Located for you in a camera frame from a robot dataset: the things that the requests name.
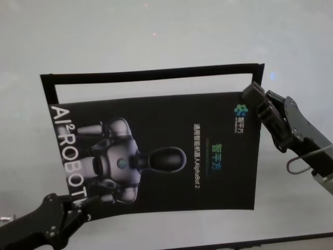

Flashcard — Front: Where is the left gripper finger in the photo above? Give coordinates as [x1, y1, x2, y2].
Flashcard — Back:
[67, 208, 91, 230]
[65, 196, 92, 209]

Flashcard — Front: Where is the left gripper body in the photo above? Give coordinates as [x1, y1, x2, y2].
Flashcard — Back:
[0, 193, 74, 250]

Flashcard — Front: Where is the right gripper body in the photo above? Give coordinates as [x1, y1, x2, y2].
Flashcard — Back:
[285, 96, 333, 180]

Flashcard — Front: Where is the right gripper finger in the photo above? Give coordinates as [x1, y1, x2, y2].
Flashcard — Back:
[242, 87, 293, 154]
[248, 81, 287, 107]

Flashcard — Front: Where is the black robot poster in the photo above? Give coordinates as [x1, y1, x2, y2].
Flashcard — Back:
[48, 90, 262, 222]

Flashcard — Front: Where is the grey cable loop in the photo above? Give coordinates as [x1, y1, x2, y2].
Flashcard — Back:
[287, 146, 333, 176]

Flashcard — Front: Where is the black tape frame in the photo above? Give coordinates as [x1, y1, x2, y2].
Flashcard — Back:
[40, 62, 266, 107]

